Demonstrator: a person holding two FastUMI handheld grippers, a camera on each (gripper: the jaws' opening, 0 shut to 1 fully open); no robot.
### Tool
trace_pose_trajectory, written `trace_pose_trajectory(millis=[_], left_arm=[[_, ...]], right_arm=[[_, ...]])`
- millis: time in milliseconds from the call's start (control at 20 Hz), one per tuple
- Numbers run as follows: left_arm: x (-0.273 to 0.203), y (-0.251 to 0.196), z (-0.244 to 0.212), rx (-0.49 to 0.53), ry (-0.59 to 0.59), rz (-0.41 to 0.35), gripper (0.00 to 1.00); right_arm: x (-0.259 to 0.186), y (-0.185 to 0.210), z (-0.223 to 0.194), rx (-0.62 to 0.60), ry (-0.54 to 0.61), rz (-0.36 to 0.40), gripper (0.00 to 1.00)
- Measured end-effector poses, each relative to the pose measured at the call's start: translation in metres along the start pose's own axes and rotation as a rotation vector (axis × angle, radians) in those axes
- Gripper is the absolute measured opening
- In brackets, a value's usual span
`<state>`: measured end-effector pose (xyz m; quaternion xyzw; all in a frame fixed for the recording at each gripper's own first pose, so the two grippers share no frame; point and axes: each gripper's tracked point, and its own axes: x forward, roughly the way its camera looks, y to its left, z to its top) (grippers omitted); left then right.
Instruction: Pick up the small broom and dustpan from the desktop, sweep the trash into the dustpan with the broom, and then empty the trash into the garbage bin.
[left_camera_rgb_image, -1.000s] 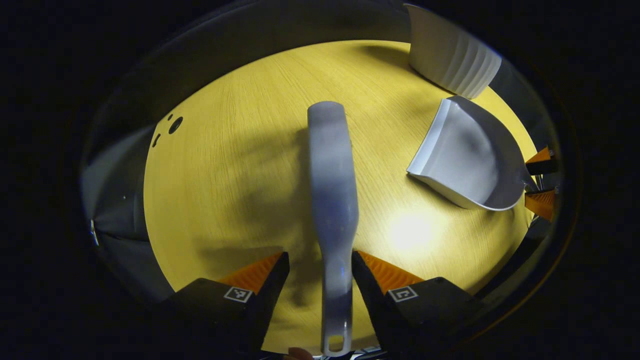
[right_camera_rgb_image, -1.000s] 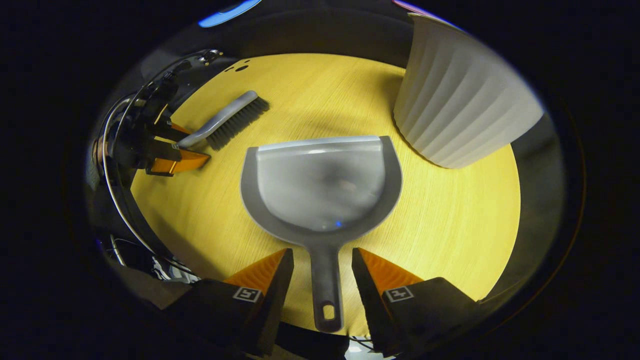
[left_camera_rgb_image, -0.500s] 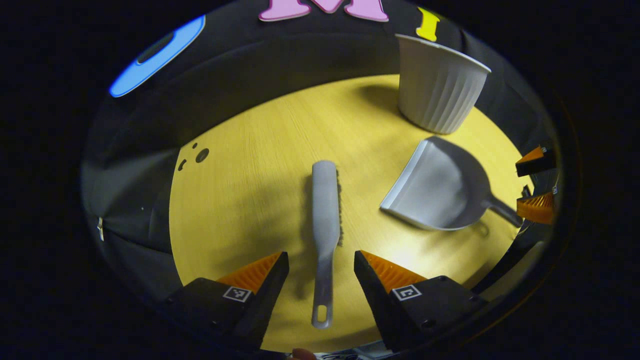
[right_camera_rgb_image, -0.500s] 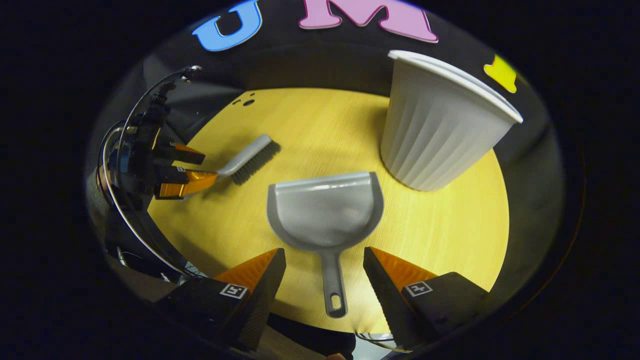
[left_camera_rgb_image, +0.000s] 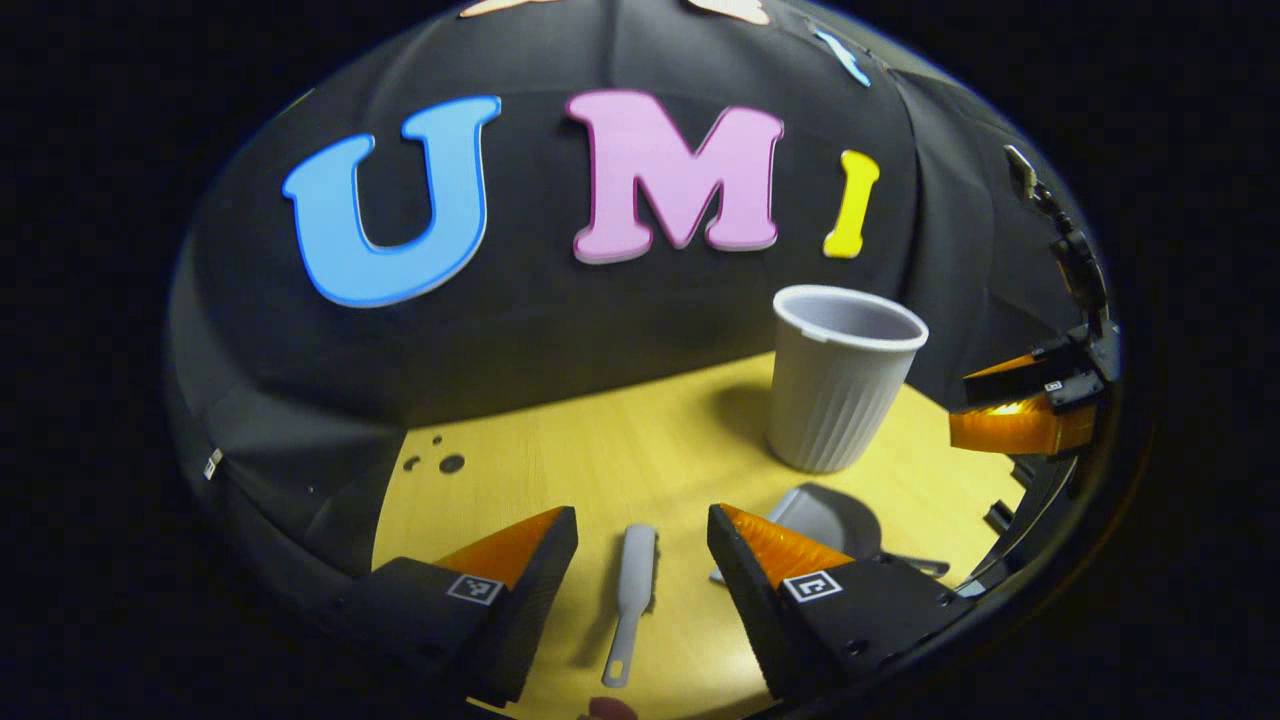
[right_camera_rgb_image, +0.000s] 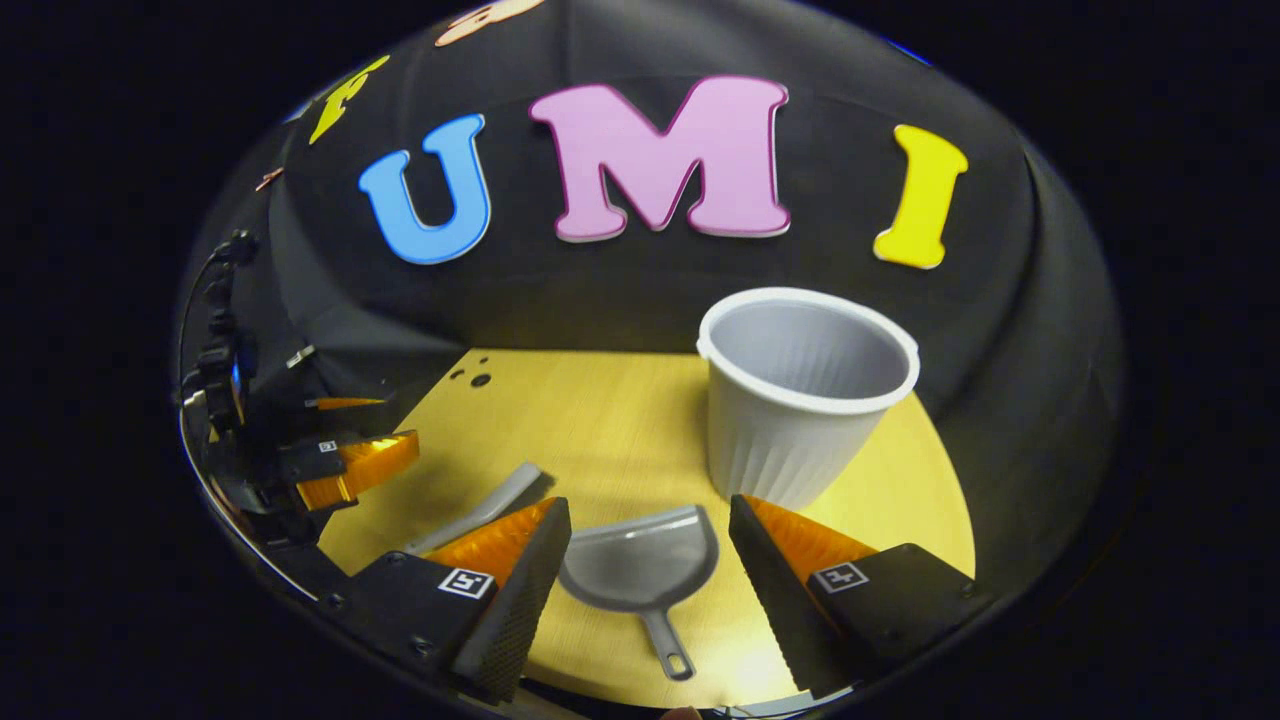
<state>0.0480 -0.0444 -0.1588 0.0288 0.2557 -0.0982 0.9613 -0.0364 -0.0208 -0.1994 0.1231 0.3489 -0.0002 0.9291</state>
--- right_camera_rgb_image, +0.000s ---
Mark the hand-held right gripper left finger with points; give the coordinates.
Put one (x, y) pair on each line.
(520, 610)

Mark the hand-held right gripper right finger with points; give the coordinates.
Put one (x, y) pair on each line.
(775, 600)

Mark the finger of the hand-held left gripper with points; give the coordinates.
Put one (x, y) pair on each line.
(310, 462)
(340, 404)

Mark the small grey broom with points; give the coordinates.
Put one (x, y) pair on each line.
(490, 505)

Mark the grey dustpan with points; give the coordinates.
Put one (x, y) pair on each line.
(640, 565)

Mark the white ribbed garbage bin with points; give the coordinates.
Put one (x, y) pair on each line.
(790, 440)

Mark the wooden desktop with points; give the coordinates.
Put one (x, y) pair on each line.
(600, 430)

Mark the small red cloth clip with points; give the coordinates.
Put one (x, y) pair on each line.
(268, 180)

